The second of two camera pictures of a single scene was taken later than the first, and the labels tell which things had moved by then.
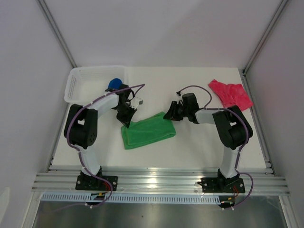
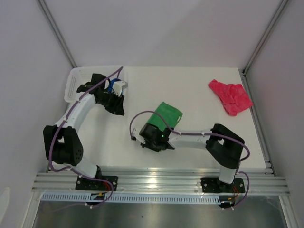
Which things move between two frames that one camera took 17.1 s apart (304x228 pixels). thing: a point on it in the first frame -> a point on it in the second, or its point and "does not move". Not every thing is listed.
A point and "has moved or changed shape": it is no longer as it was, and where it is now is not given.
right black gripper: x=172 y=113 -> x=146 y=144
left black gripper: x=126 y=120 -> x=118 y=108
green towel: x=147 y=132 has moved or changed shape
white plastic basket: x=85 y=83 does not move
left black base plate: x=87 y=183 does not move
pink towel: x=232 y=94 does not move
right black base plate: x=222 y=185 does not move
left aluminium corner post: x=57 y=31 does not move
